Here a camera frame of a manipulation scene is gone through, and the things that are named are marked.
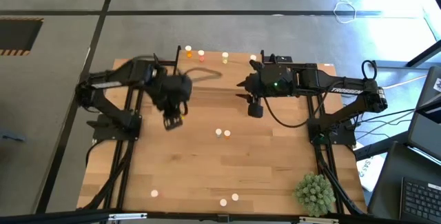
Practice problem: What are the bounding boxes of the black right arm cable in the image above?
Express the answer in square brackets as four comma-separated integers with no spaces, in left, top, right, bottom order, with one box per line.
[262,89,328,129]

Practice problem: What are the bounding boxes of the black floor hatch striped edge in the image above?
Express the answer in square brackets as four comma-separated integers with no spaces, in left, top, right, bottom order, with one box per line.
[0,17,45,57]

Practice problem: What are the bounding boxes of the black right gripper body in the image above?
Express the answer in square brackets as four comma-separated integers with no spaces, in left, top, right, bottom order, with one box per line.
[250,64,296,98]

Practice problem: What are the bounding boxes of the black cable loop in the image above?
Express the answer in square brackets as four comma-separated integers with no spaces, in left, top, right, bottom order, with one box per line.
[360,59,379,80]

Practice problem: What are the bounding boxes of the wooden shelf black legs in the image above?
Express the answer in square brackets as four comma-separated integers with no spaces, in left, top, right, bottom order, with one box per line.
[174,44,266,90]

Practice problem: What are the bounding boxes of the white printed paper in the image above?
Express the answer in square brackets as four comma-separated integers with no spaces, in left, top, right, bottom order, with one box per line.
[356,143,387,193]

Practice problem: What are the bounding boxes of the silver frame bracket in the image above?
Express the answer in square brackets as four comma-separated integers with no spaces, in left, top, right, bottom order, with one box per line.
[298,216,340,224]
[108,212,148,221]

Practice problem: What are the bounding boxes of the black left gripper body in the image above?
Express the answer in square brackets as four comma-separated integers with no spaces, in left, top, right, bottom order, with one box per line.
[151,74,193,114]

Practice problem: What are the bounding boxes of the grey laptop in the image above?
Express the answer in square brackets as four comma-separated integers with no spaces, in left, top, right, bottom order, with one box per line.
[408,65,441,161]

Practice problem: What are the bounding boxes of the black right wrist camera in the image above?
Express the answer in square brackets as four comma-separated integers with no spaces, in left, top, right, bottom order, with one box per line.
[247,101,265,119]

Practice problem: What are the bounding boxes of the black laptop with keyboard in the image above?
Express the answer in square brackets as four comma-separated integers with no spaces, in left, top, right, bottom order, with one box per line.
[367,141,441,224]

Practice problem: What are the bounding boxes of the white floor cable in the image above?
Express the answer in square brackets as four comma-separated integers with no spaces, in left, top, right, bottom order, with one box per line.
[279,0,358,24]

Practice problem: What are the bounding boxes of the green artificial plant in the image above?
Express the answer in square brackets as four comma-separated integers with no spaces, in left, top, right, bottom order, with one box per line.
[293,172,337,218]

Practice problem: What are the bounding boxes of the black aluminium frame rail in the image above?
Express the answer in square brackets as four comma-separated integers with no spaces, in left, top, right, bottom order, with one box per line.
[0,89,441,224]

